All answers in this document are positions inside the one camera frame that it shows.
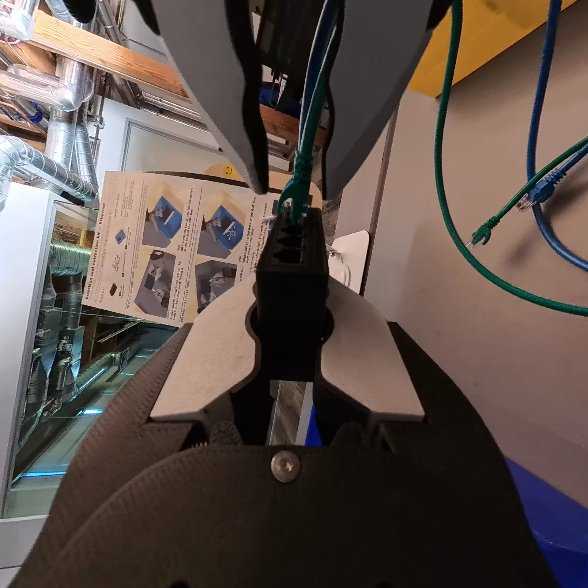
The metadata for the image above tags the green ethernet cable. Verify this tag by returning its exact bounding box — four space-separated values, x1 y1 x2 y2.
275 0 588 319

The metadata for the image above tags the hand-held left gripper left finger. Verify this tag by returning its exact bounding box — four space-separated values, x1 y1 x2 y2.
149 280 266 423

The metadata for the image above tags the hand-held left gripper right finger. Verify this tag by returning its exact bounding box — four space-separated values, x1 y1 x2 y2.
316 281 426 423

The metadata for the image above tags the printed instruction poster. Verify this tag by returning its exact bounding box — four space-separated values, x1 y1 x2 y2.
81 170 277 329

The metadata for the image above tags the silver elbow duct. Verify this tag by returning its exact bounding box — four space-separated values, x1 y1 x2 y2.
43 57 99 159

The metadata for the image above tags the black network switch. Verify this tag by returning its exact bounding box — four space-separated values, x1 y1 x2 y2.
255 207 331 382

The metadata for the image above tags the white rounded plate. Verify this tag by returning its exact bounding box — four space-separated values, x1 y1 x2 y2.
330 231 371 296

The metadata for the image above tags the blue plastic bin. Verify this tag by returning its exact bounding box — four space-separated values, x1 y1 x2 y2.
303 403 588 588

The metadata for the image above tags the blue ethernet cable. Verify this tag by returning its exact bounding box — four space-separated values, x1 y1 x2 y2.
298 0 588 273

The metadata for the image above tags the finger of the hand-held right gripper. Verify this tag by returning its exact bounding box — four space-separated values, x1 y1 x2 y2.
321 0 435 201
151 0 272 197

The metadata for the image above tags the silver round duct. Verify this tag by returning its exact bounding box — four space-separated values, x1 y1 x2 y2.
0 133 100 204

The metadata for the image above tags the yellow plastic bin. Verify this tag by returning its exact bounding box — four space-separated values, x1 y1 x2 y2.
408 0 580 98

